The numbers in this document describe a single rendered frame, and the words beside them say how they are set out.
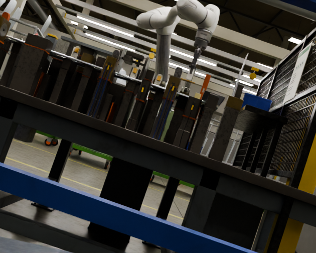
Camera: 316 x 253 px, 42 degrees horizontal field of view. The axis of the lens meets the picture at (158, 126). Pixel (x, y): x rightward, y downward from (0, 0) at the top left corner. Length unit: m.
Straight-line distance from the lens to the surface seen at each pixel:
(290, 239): 1.89
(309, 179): 1.89
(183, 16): 2.35
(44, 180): 0.58
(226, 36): 8.69
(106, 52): 2.72
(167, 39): 2.98
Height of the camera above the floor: 0.65
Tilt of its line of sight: 4 degrees up
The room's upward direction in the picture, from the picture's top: 19 degrees clockwise
